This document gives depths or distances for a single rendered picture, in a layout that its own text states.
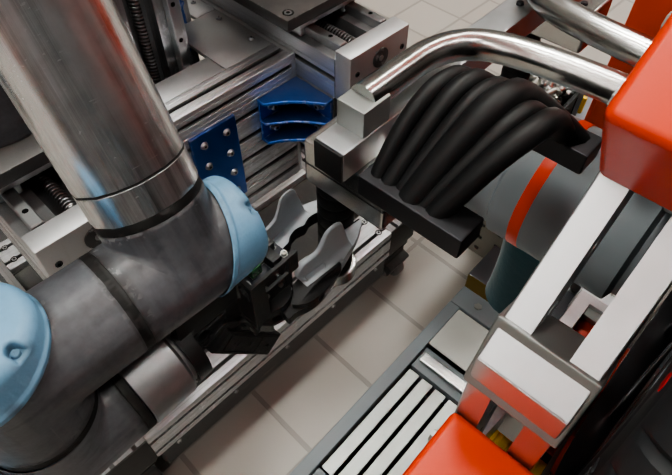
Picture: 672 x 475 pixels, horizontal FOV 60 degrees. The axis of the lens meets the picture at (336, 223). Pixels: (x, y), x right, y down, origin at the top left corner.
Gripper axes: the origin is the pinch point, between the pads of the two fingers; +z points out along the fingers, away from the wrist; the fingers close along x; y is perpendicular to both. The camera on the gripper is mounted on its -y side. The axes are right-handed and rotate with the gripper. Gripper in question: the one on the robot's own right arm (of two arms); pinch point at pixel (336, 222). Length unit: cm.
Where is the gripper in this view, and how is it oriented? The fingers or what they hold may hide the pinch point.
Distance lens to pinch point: 58.1
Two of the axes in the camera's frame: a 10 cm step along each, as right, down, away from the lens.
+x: -7.4, -5.2, 4.2
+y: 0.1, -6.3, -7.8
